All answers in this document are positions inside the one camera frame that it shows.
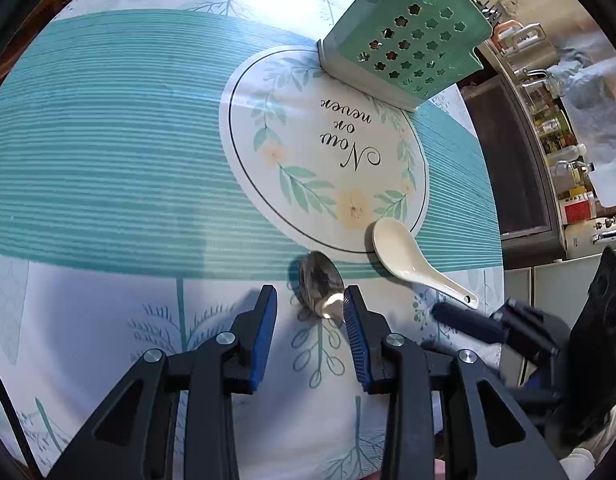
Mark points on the row of seasoning jars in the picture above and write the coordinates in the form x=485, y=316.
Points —
x=568, y=155

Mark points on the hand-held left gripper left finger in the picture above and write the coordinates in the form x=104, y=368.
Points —
x=266, y=340

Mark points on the person's right forearm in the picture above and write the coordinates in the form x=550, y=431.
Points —
x=580, y=457

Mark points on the dark glass built-in oven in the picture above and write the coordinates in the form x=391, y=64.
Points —
x=513, y=170

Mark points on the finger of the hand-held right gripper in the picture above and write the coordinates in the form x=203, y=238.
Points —
x=468, y=322
x=543, y=380

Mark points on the green plastic utensil holder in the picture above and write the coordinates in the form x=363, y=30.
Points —
x=368, y=20

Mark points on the large stainless steel spoon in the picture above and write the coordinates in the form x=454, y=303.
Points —
x=318, y=280

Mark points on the white electric kettle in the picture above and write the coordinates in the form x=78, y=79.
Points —
x=525, y=40

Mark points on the white ceramic soup spoon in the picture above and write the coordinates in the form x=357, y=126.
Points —
x=393, y=245

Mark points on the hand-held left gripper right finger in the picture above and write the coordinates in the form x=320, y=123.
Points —
x=353, y=340

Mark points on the glass pitcher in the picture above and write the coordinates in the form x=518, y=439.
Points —
x=540, y=85

